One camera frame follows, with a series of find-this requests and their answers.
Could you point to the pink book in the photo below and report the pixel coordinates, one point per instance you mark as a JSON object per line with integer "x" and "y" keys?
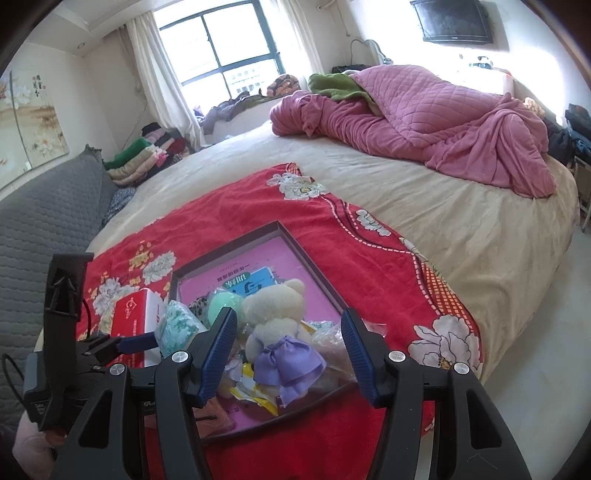
{"x": 286, "y": 258}

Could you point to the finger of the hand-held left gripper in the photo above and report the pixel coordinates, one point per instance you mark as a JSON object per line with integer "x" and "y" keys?
{"x": 138, "y": 344}

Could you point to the red tissue pack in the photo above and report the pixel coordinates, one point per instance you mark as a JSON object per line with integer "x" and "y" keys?
{"x": 134, "y": 314}

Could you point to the person's left forearm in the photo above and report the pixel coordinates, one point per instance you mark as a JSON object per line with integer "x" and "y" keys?
{"x": 32, "y": 443}

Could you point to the grey clothes on windowsill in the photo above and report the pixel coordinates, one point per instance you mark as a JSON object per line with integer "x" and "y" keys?
{"x": 231, "y": 108}

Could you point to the yellow snack packet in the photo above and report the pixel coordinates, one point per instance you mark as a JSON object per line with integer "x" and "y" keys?
{"x": 254, "y": 392}

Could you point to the stack of folded clothes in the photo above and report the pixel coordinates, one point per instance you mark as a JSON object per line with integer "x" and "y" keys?
{"x": 134, "y": 161}

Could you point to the white curtain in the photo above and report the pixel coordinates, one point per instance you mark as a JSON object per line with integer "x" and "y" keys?
{"x": 300, "y": 41}
{"x": 157, "y": 69}

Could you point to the pink quilt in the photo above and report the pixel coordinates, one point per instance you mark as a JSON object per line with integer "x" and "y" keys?
{"x": 438, "y": 115}

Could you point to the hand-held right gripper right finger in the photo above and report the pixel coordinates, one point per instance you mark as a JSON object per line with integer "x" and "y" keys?
{"x": 364, "y": 364}

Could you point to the grey quilted headboard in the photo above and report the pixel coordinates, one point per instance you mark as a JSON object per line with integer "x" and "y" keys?
{"x": 46, "y": 240}

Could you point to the mint green egg sponge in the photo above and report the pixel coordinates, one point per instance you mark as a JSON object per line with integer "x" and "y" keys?
{"x": 224, "y": 304}

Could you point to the dark framed window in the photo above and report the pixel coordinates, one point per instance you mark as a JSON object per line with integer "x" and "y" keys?
{"x": 240, "y": 27}

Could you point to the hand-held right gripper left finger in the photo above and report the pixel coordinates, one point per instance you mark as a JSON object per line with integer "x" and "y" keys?
{"x": 219, "y": 350}

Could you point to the green patterned tissue packet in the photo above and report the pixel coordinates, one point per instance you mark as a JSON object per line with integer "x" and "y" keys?
{"x": 180, "y": 327}

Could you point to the spotted leopard print cloth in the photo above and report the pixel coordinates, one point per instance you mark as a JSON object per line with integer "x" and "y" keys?
{"x": 201, "y": 307}

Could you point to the red floral blanket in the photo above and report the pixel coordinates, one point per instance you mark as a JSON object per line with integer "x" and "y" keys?
{"x": 369, "y": 258}

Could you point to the colourful bag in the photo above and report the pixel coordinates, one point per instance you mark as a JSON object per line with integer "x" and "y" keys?
{"x": 284, "y": 85}

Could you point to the floral wall painting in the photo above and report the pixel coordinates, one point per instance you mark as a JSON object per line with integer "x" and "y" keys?
{"x": 32, "y": 129}

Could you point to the dark blue patterned cloth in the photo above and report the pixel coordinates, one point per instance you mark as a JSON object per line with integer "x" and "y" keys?
{"x": 120, "y": 203}

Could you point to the plastic bag with brown sponge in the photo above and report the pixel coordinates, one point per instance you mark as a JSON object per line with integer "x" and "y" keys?
{"x": 332, "y": 350}

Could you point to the white teddy bear purple dress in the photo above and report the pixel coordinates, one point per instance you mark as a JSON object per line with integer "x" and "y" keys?
{"x": 272, "y": 318}

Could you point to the dark brown cardboard box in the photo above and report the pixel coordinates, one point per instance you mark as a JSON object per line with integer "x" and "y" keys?
{"x": 221, "y": 254}

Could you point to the pink striped pouch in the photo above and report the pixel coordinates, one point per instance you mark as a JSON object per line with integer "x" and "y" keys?
{"x": 214, "y": 417}

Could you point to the black wall television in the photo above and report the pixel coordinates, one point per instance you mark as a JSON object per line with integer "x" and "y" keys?
{"x": 452, "y": 21}

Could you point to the green blanket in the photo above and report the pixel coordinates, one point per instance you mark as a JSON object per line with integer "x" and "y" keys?
{"x": 332, "y": 85}

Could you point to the pile of dark clothes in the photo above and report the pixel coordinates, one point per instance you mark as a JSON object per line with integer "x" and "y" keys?
{"x": 572, "y": 124}

